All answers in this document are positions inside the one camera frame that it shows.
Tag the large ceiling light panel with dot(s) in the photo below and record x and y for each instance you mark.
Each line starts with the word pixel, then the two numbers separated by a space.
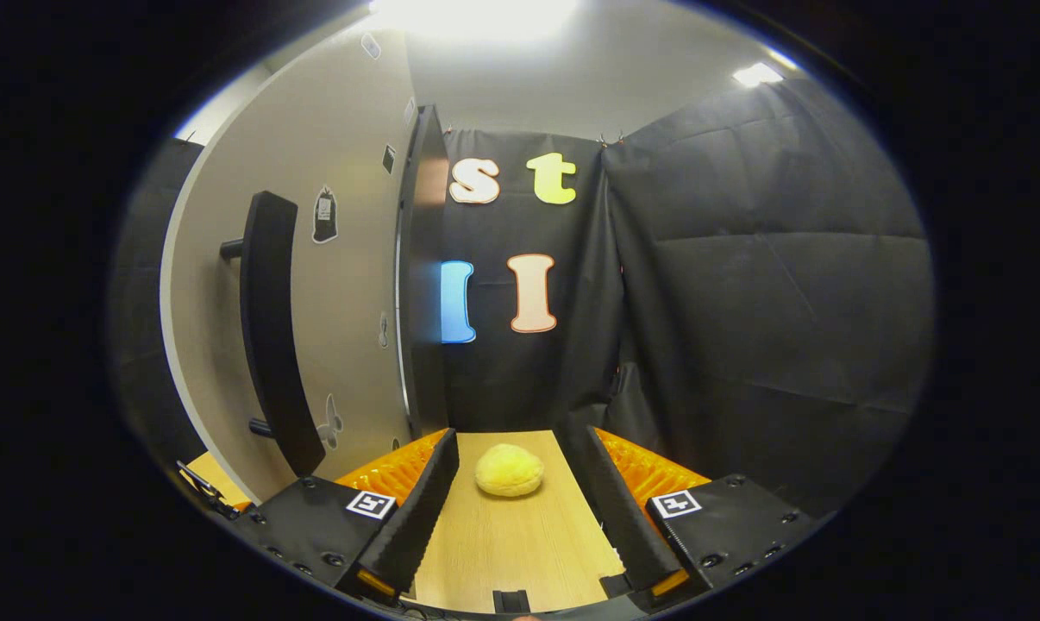
pixel 477 13

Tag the small ceiling light panel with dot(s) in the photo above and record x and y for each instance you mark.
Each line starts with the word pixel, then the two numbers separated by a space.
pixel 757 75

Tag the black backdrop cloth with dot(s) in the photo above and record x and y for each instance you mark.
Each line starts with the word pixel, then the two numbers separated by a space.
pixel 744 302

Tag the grey cabinet door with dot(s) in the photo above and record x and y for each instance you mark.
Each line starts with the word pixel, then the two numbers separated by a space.
pixel 347 302

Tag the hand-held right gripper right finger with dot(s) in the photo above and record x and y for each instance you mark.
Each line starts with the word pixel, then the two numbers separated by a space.
pixel 628 517

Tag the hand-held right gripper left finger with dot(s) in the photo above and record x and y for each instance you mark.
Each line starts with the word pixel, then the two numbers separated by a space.
pixel 416 517

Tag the yellow foam bun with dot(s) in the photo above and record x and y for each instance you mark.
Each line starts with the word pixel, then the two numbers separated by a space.
pixel 509 471

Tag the dark grey cabinet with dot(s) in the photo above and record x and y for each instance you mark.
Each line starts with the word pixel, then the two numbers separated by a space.
pixel 423 302

